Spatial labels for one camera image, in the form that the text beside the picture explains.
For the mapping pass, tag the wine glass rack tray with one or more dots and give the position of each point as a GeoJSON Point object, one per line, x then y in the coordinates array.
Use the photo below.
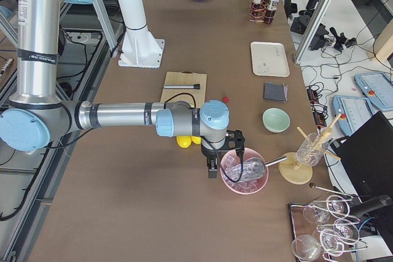
{"type": "Point", "coordinates": [324, 229]}

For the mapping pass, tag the grey folded cloth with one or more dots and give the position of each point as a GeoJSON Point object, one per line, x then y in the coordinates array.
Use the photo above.
{"type": "Point", "coordinates": [275, 92]}

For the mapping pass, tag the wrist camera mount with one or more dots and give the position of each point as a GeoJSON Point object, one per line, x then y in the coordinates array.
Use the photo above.
{"type": "Point", "coordinates": [234, 140]}

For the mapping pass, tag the steel muddler black tip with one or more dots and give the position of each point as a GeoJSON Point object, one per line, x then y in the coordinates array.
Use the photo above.
{"type": "Point", "coordinates": [195, 86]}

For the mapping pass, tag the cream rabbit tray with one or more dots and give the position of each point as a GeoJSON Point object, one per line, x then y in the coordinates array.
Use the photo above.
{"type": "Point", "coordinates": [269, 59]}

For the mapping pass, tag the blue teach pendant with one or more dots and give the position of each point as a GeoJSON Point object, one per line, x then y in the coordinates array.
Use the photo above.
{"type": "Point", "coordinates": [377, 87]}
{"type": "Point", "coordinates": [357, 111]}

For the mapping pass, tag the wooden cup tree stand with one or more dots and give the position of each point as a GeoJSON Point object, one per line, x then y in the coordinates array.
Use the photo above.
{"type": "Point", "coordinates": [298, 167]}

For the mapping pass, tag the metal ice scoop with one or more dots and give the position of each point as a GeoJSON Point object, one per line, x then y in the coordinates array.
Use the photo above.
{"type": "Point", "coordinates": [255, 168]}

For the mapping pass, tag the clear glass mug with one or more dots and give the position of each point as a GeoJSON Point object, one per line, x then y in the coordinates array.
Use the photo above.
{"type": "Point", "coordinates": [309, 152]}

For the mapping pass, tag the wooden cutting board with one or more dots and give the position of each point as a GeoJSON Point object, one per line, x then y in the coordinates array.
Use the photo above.
{"type": "Point", "coordinates": [191, 96]}

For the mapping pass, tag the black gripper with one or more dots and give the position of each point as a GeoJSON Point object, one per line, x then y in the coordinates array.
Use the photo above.
{"type": "Point", "coordinates": [209, 154]}

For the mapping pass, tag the green ceramic bowl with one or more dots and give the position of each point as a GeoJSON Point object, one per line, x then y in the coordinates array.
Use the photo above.
{"type": "Point", "coordinates": [275, 120]}

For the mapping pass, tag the tea bottle middle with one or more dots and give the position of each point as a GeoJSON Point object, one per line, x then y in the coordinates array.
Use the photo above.
{"type": "Point", "coordinates": [256, 9]}

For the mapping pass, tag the black monitor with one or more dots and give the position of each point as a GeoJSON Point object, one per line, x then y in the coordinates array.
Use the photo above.
{"type": "Point", "coordinates": [366, 156]}

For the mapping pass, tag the tea bottle front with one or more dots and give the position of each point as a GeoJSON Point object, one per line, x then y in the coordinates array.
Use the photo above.
{"type": "Point", "coordinates": [270, 11]}

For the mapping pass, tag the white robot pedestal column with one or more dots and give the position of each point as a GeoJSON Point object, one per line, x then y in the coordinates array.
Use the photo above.
{"type": "Point", "coordinates": [139, 48]}

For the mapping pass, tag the pink bowl with ice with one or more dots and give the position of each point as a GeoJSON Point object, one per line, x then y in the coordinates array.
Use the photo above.
{"type": "Point", "coordinates": [232, 167]}

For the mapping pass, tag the copper wire bottle rack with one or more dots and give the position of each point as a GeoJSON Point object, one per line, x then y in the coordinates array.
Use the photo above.
{"type": "Point", "coordinates": [263, 10]}

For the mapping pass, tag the yellow lemon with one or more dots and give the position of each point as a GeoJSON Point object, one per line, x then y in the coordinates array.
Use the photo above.
{"type": "Point", "coordinates": [184, 141]}
{"type": "Point", "coordinates": [196, 140]}

